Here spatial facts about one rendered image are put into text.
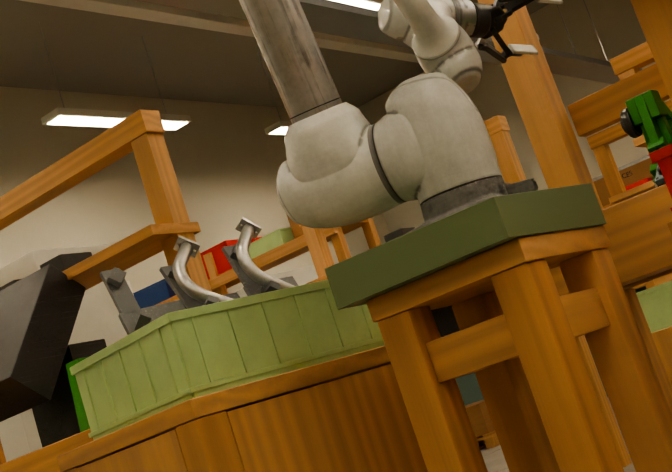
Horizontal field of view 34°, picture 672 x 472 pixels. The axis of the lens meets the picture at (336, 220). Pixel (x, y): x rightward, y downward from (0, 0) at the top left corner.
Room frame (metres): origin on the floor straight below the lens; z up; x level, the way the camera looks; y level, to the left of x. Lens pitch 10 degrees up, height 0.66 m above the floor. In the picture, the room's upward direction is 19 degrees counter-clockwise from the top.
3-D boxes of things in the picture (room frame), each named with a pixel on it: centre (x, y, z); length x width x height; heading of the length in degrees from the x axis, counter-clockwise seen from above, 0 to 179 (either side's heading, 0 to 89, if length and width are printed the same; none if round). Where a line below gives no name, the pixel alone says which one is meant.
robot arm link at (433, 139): (1.91, -0.22, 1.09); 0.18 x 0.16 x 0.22; 70
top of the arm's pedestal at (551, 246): (1.92, -0.23, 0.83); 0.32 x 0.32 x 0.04; 53
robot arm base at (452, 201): (1.91, -0.24, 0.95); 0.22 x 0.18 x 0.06; 64
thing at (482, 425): (11.67, -0.73, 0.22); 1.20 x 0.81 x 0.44; 149
